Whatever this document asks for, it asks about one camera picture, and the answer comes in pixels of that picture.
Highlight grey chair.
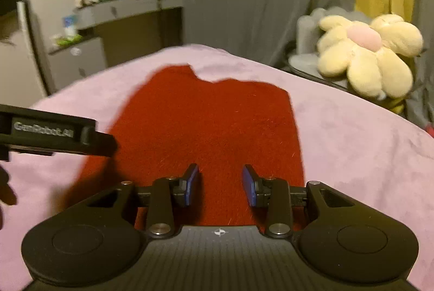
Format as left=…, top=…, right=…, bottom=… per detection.
left=283, top=6, right=417, bottom=115

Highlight pink blanket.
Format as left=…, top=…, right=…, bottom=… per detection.
left=0, top=43, right=434, bottom=291

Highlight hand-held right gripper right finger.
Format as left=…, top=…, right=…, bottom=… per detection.
left=241, top=164, right=354, bottom=239

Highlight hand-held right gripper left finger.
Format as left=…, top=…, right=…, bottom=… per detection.
left=86, top=164, right=200, bottom=238

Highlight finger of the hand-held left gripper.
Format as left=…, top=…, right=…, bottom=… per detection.
left=81, top=126, right=119, bottom=158

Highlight grey vanity desk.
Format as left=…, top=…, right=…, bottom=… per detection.
left=47, top=0, right=185, bottom=88

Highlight white cabinet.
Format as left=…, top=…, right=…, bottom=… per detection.
left=0, top=0, right=56, bottom=102

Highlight white and blue bottle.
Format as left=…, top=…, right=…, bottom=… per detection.
left=62, top=15, right=79, bottom=38

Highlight cream flower plush cushion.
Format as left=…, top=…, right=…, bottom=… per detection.
left=317, top=14, right=424, bottom=100

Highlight red knit sweater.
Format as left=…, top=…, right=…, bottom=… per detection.
left=64, top=63, right=307, bottom=232

